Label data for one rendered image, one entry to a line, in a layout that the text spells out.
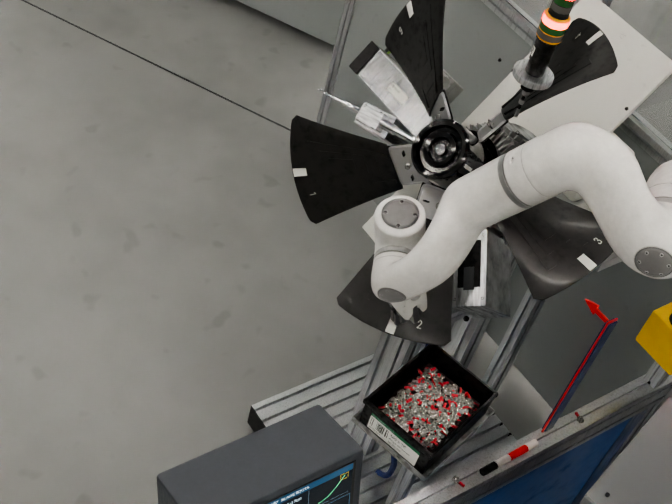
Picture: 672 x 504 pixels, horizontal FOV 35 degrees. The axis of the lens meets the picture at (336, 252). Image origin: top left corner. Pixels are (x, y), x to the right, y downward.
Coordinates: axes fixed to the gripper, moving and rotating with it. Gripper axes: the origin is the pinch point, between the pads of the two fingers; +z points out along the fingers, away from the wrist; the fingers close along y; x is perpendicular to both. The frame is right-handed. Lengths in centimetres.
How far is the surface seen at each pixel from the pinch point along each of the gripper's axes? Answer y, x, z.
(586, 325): 9, -68, 84
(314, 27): 185, -88, 123
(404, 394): -8.3, 4.8, 14.4
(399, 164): 24.2, -16.7, -7.4
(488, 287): -3.2, -18.4, 3.4
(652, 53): 13, -70, -15
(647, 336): -26.0, -39.6, 10.5
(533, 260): -11.3, -20.4, -14.3
